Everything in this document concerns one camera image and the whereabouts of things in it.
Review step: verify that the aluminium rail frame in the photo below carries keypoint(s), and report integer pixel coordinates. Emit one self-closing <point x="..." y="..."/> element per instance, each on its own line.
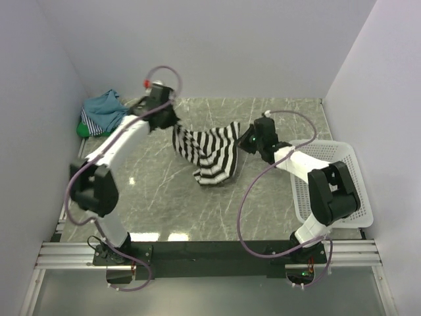
<point x="161" y="202"/>

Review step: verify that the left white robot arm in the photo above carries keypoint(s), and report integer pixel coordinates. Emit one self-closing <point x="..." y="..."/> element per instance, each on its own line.
<point x="92" y="185"/>

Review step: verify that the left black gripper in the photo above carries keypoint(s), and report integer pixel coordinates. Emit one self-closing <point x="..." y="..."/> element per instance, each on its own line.
<point x="173" y="121"/>

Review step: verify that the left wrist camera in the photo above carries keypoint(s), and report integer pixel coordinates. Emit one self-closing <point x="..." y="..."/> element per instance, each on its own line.
<point x="149" y="85"/>

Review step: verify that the green folded tank top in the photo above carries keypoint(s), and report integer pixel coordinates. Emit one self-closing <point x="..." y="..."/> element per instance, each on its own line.
<point x="84" y="131"/>

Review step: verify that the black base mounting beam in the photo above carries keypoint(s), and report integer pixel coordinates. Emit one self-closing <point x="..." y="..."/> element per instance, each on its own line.
<point x="206" y="259"/>

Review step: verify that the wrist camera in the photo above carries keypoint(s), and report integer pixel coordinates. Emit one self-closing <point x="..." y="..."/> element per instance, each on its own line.
<point x="149" y="85"/>
<point x="267" y="114"/>

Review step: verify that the blue striped folded tank top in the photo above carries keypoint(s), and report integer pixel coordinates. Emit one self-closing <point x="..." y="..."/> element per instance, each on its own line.
<point x="93" y="126"/>

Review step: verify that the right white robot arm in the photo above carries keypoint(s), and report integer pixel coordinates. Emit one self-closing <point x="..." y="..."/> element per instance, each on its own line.
<point x="332" y="192"/>

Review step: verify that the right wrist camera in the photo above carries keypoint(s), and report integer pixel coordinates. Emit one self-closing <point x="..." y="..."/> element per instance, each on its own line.
<point x="267" y="114"/>

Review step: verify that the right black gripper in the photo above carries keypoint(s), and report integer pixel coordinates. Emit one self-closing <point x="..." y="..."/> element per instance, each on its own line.
<point x="244" y="139"/>

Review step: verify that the teal folded tank top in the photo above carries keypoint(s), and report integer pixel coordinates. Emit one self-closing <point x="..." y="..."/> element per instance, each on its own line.
<point x="106" y="111"/>

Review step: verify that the black white striped tank top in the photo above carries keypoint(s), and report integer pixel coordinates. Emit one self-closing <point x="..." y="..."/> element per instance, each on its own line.
<point x="214" y="152"/>

